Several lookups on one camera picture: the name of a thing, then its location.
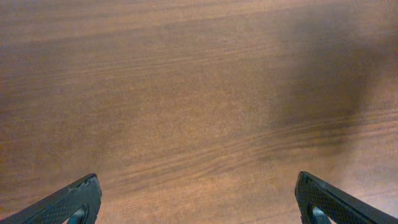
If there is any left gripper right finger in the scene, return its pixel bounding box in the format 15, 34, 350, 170
295, 171, 397, 224

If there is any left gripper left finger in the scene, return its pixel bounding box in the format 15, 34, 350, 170
1, 174, 102, 224

